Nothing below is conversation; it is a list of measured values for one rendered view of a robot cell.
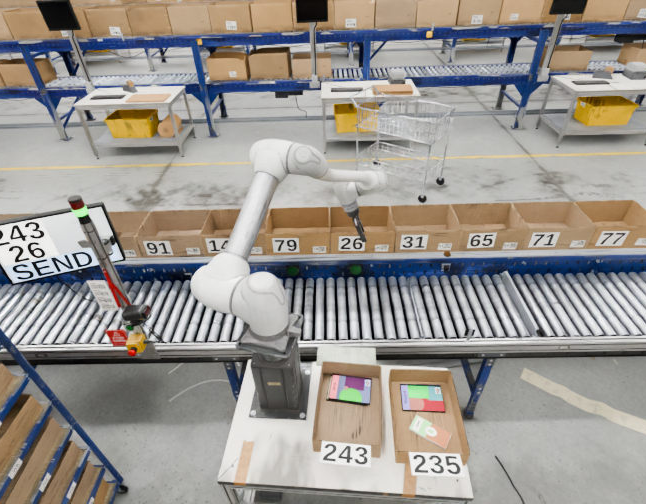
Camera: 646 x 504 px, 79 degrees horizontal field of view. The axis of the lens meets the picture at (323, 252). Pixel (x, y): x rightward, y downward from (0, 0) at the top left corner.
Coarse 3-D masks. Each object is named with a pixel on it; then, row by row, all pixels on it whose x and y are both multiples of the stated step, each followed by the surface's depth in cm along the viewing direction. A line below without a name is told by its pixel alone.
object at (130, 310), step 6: (126, 306) 189; (132, 306) 187; (138, 306) 187; (144, 306) 187; (126, 312) 184; (132, 312) 184; (138, 312) 184; (144, 312) 184; (126, 318) 186; (132, 318) 186; (138, 318) 186; (144, 318) 186; (132, 324) 191; (138, 324) 190
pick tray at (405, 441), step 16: (432, 384) 187; (448, 384) 185; (400, 400) 181; (448, 400) 180; (400, 416) 175; (432, 416) 175; (448, 416) 174; (400, 432) 170; (464, 432) 160; (400, 448) 164; (416, 448) 164; (432, 448) 164; (448, 448) 164; (464, 448) 159; (464, 464) 158
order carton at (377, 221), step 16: (336, 208) 259; (368, 208) 259; (384, 208) 258; (336, 224) 267; (352, 224) 267; (368, 224) 266; (384, 224) 266; (336, 240) 239; (368, 240) 239; (384, 240) 239
